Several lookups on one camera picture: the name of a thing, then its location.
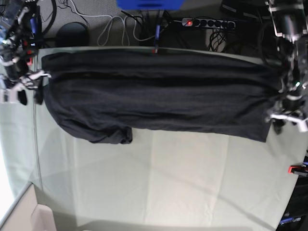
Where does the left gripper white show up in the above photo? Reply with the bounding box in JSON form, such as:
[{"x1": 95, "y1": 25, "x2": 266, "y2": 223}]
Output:
[{"x1": 266, "y1": 110, "x2": 308, "y2": 135}]

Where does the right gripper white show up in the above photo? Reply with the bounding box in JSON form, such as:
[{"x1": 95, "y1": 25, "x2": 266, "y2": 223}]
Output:
[{"x1": 0, "y1": 70, "x2": 51, "y2": 106}]

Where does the black t-shirt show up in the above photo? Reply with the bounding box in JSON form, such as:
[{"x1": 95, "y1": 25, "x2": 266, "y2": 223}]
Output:
[{"x1": 42, "y1": 51, "x2": 281, "y2": 144}]

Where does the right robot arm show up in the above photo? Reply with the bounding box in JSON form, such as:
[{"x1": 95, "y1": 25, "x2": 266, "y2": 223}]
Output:
[{"x1": 0, "y1": 0, "x2": 57, "y2": 105}]

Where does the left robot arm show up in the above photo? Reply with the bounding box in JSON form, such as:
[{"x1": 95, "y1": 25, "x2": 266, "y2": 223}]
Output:
[{"x1": 260, "y1": 0, "x2": 308, "y2": 134}]

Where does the red black clamp left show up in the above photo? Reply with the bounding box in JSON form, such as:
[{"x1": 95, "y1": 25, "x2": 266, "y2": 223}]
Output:
[{"x1": 22, "y1": 40, "x2": 37, "y2": 66}]

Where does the red black clamp right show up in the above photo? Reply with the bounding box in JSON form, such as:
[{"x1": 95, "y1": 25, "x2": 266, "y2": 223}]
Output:
[{"x1": 288, "y1": 165, "x2": 308, "y2": 177}]

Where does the black round base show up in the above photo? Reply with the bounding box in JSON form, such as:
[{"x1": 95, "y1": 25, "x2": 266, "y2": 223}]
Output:
[{"x1": 55, "y1": 22, "x2": 90, "y2": 47}]

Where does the beige side table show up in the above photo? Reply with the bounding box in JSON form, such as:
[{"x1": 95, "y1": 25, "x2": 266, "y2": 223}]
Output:
[{"x1": 0, "y1": 183, "x2": 57, "y2": 231}]

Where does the light green table cloth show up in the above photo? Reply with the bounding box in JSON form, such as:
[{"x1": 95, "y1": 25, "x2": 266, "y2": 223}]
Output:
[{"x1": 0, "y1": 47, "x2": 308, "y2": 231}]

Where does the blue plastic box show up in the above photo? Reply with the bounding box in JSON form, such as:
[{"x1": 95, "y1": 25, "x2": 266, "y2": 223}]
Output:
[{"x1": 116, "y1": 0, "x2": 184, "y2": 10}]

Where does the black power strip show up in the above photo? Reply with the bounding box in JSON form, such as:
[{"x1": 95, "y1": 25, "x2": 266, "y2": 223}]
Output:
[{"x1": 181, "y1": 18, "x2": 236, "y2": 30}]

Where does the white cable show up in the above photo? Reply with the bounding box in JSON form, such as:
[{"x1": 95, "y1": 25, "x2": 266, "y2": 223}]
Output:
[{"x1": 68, "y1": 0, "x2": 145, "y2": 46}]

